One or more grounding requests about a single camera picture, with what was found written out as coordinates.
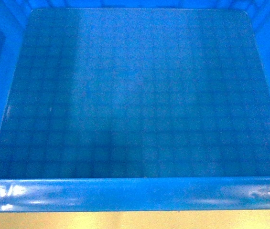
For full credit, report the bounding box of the large blue plastic crate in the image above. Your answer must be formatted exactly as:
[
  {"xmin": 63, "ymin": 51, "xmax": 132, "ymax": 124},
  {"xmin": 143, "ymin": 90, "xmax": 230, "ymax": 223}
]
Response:
[{"xmin": 0, "ymin": 0, "xmax": 270, "ymax": 212}]

